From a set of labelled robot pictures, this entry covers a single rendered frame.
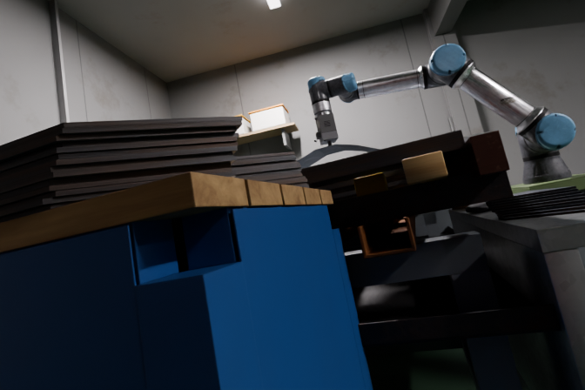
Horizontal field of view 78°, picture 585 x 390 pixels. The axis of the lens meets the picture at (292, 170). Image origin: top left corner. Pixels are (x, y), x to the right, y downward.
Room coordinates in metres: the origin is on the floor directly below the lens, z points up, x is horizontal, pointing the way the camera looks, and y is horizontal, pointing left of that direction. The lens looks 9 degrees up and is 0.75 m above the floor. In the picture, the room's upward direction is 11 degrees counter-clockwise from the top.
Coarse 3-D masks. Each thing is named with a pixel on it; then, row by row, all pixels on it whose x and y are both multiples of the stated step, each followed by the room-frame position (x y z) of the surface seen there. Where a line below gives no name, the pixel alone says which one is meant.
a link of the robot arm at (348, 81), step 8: (352, 72) 1.37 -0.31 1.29; (328, 80) 1.38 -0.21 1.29; (336, 80) 1.36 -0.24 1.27; (344, 80) 1.35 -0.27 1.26; (352, 80) 1.35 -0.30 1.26; (328, 88) 1.37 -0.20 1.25; (336, 88) 1.37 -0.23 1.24; (344, 88) 1.37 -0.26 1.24; (352, 88) 1.37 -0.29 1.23; (336, 96) 1.41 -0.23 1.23; (344, 96) 1.43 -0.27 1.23
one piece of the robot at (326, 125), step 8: (328, 112) 1.39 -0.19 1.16; (320, 120) 1.38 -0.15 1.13; (328, 120) 1.38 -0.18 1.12; (320, 128) 1.38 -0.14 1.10; (328, 128) 1.38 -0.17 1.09; (320, 136) 1.40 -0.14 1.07; (328, 136) 1.38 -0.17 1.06; (336, 136) 1.38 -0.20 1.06; (320, 144) 1.45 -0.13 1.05; (328, 144) 1.42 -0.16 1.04
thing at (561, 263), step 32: (512, 256) 0.67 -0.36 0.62; (544, 256) 0.49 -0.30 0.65; (576, 256) 0.48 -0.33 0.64; (544, 288) 0.53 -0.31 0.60; (576, 288) 0.48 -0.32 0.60; (576, 320) 0.48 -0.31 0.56; (512, 352) 0.96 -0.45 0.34; (544, 352) 0.63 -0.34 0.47; (576, 352) 0.49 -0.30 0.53; (544, 384) 0.70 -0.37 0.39; (576, 384) 0.51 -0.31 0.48
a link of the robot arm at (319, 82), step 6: (312, 78) 1.39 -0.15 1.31; (318, 78) 1.39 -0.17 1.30; (324, 78) 1.40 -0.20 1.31; (312, 84) 1.39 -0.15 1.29; (318, 84) 1.38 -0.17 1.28; (324, 84) 1.38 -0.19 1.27; (312, 90) 1.40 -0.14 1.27; (318, 90) 1.38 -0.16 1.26; (324, 90) 1.38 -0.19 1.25; (312, 96) 1.40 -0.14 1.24; (318, 96) 1.39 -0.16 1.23; (324, 96) 1.39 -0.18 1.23; (330, 96) 1.40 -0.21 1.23; (312, 102) 1.41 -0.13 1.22
